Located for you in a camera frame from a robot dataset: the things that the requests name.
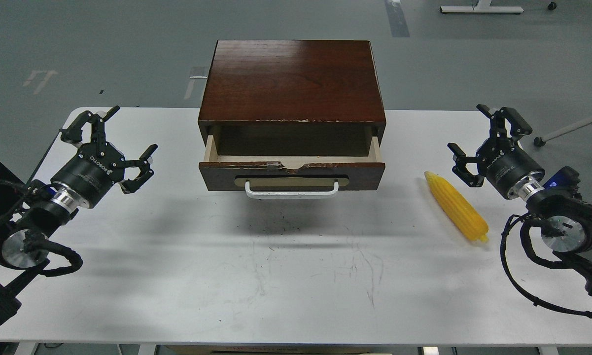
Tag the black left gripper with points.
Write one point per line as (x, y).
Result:
(91, 170)

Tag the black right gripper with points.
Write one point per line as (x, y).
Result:
(500, 159)

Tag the yellow corn cob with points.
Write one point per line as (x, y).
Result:
(463, 215)

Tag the wooden drawer with white handle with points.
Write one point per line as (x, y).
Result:
(291, 177)

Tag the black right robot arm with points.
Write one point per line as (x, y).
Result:
(556, 230)

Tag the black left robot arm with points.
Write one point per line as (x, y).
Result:
(31, 212)

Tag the dark wooden drawer cabinet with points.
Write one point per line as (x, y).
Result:
(292, 81)

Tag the white desk leg base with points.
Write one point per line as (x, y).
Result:
(481, 7)

